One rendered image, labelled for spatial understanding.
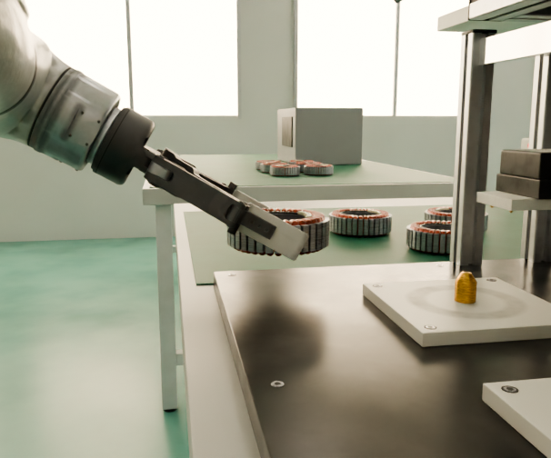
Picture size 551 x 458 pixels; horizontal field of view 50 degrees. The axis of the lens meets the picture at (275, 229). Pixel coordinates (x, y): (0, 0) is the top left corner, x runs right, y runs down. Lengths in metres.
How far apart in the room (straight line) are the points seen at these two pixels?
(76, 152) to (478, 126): 0.47
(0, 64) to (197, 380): 0.27
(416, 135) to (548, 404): 5.06
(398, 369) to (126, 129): 0.34
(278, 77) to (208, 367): 4.63
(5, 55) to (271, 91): 4.64
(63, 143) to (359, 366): 0.34
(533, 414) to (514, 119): 5.50
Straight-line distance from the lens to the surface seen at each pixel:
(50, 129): 0.60
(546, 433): 0.37
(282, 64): 5.08
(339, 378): 0.43
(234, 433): 0.41
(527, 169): 0.58
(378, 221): 1.03
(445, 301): 0.58
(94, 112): 0.60
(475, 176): 0.77
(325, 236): 0.63
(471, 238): 0.79
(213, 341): 0.56
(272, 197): 1.87
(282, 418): 0.38
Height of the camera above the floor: 0.95
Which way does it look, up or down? 10 degrees down
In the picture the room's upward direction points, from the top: straight up
